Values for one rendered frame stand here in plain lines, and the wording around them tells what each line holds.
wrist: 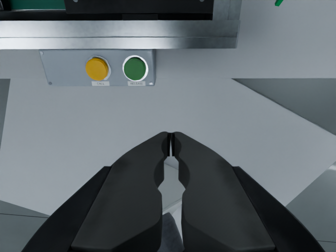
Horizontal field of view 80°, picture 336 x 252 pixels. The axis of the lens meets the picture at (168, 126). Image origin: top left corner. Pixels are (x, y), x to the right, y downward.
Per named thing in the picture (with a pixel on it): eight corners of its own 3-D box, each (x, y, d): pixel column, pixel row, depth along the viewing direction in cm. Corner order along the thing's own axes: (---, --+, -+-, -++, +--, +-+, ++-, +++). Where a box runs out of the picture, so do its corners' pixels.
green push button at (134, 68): (147, 78, 40) (146, 80, 38) (126, 78, 40) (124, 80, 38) (146, 56, 38) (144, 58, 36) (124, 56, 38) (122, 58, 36)
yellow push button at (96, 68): (111, 78, 40) (108, 80, 38) (91, 78, 40) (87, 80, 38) (108, 56, 38) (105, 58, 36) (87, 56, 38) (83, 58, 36)
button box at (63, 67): (156, 78, 45) (154, 87, 39) (62, 78, 45) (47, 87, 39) (155, 45, 42) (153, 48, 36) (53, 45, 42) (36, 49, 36)
